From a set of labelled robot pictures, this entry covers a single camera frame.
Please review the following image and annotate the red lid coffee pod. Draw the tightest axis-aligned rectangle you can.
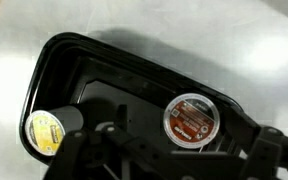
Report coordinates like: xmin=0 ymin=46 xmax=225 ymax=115
xmin=162 ymin=92 xmax=221 ymax=149

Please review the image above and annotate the black plastic tray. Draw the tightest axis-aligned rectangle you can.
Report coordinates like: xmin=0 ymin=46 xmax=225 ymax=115
xmin=18 ymin=32 xmax=252 ymax=168

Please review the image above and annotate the yellow lid coffee pod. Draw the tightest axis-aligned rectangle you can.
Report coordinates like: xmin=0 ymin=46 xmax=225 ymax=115
xmin=24 ymin=104 xmax=85 ymax=157

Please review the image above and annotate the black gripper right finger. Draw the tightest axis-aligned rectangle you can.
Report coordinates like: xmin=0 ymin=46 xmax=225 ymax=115
xmin=224 ymin=105 xmax=286 ymax=180

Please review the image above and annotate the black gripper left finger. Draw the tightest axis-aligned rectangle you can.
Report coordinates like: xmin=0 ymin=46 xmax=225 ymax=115
xmin=43 ymin=103 xmax=192 ymax=180

